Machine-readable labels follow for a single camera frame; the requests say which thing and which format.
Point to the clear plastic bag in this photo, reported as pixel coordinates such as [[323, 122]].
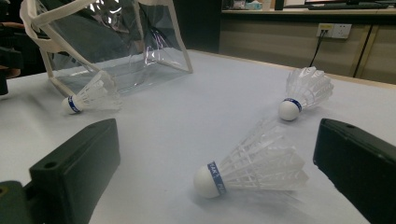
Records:
[[130, 71]]

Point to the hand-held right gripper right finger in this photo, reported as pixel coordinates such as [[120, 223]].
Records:
[[358, 168]]

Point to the pale green tissue pack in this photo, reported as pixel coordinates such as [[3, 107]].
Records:
[[253, 5]]

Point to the white wall outlet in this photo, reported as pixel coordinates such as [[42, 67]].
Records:
[[339, 31]]

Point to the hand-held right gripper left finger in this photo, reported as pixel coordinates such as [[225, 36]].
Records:
[[77, 161]]

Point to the wooden counter with dark edge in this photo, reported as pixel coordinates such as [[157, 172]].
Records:
[[311, 15]]

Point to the white table mat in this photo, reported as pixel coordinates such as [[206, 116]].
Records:
[[174, 124]]

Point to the black keyboard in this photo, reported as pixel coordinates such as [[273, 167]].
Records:
[[348, 5]]

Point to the white shuttlecock with blue band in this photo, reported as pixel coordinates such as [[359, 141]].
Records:
[[306, 87], [93, 95], [261, 165]]

